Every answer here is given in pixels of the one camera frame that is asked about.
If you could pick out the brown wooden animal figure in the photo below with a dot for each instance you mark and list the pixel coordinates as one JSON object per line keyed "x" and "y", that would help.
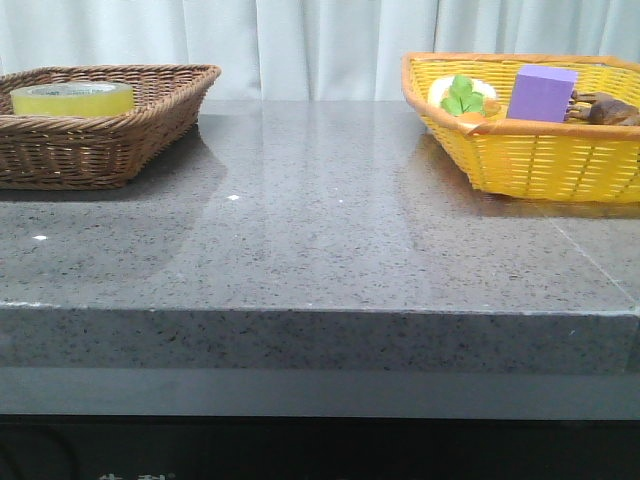
{"x": 599, "y": 108}

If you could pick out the green leaf toy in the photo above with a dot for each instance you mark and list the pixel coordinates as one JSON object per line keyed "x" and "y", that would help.
{"x": 461, "y": 98}

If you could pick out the purple foam block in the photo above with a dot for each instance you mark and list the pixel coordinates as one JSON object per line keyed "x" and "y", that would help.
{"x": 541, "y": 93}

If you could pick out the yellow packing tape roll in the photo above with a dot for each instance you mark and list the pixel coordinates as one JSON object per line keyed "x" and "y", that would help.
{"x": 77, "y": 98}

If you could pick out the yellow woven basket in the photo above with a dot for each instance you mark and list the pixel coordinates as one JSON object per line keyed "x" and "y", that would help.
{"x": 571, "y": 162}

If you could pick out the white curtain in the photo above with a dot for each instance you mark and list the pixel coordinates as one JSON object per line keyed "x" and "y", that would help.
{"x": 306, "y": 50}

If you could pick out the brown wicker basket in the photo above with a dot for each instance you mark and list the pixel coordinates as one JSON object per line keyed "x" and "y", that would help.
{"x": 74, "y": 153}

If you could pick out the orange carrot toy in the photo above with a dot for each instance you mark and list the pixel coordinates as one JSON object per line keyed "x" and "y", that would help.
{"x": 489, "y": 109}

